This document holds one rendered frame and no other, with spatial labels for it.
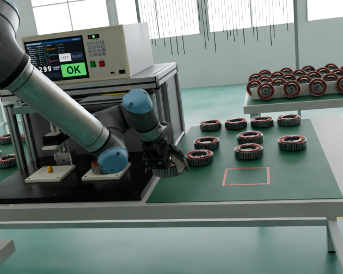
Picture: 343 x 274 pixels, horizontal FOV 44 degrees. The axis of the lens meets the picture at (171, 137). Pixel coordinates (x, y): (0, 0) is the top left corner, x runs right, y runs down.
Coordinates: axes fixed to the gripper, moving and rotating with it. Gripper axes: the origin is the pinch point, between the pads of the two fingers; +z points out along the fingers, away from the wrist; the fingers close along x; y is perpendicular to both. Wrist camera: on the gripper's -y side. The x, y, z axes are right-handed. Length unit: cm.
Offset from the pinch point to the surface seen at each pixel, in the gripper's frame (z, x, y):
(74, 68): -15, -44, -39
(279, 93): 82, 26, -122
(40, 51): -22, -58, -42
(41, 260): 105, -113, -8
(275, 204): 4.4, 34.8, 10.1
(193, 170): 18.0, 2.4, -12.1
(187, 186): 10.3, 4.0, 0.2
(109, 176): 8.5, -26.2, -2.1
